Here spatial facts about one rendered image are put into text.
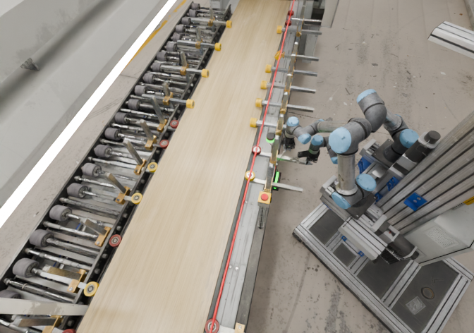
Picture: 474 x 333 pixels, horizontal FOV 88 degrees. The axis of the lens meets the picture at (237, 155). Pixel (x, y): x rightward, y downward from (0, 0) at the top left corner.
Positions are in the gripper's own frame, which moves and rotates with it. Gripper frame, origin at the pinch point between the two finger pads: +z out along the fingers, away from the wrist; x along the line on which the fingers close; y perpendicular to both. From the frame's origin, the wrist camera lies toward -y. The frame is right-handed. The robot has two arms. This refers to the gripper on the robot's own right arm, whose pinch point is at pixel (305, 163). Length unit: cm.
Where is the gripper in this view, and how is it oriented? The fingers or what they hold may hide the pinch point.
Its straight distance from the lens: 213.1
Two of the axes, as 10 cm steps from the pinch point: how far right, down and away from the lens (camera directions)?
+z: 0.4, 5.5, 8.3
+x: 2.4, -8.1, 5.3
